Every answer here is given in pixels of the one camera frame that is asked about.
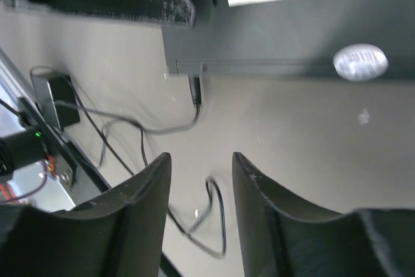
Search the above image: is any small black power adapter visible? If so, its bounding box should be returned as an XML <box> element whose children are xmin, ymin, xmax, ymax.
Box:
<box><xmin>31</xmin><ymin>74</ymin><xmax>81</xmax><ymax>128</ymax></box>

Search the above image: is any black switch with white label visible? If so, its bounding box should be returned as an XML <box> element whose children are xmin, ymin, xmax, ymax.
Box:
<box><xmin>161</xmin><ymin>0</ymin><xmax>414</xmax><ymax>80</ymax></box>

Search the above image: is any dark grey table mat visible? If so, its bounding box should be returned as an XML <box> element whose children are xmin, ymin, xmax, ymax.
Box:
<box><xmin>1</xmin><ymin>9</ymin><xmax>414</xmax><ymax>276</ymax></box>

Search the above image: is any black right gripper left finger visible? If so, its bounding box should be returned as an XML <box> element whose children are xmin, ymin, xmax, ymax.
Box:
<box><xmin>1</xmin><ymin>152</ymin><xmax>171</xmax><ymax>276</ymax></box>

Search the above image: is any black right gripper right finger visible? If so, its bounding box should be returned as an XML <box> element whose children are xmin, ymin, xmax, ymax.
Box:
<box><xmin>232</xmin><ymin>152</ymin><xmax>414</xmax><ymax>276</ymax></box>

